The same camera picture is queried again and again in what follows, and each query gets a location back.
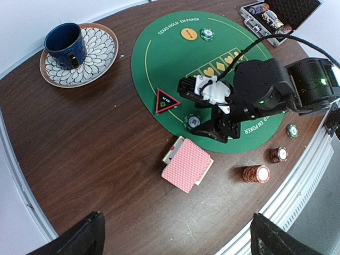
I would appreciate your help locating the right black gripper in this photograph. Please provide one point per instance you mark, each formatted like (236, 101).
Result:
(222, 126)

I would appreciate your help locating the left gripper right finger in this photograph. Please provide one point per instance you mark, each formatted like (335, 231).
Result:
(268, 238)

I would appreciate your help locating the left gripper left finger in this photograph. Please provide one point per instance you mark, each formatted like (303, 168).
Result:
(85, 237)

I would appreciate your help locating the green 20 chip stack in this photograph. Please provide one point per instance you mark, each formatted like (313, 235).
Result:
(292, 131)

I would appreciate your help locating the orange big blind button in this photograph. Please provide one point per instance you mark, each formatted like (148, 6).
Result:
(189, 34)

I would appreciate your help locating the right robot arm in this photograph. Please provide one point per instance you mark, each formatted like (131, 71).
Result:
(266, 88)

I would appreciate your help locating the red-backed playing card deck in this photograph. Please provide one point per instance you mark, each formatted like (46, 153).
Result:
(186, 164)

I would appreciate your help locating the red tan chip stack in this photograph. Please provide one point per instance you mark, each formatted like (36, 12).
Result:
(256, 174)

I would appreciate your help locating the red triangular dealer button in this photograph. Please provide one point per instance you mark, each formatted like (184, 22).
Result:
(165, 102)

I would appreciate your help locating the round green poker mat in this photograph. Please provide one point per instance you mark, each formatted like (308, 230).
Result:
(161, 57)

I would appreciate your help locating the aluminium poker chip case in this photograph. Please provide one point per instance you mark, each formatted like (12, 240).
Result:
(265, 18)

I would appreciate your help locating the floral patterned saucer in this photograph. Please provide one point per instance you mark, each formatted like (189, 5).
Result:
(102, 50)

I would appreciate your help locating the dark blue mug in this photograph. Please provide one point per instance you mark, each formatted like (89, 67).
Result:
(65, 44)

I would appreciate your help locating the aluminium front rail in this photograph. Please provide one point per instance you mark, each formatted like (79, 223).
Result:
(287, 203)

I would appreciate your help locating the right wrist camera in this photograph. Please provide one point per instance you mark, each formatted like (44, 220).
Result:
(205, 90)

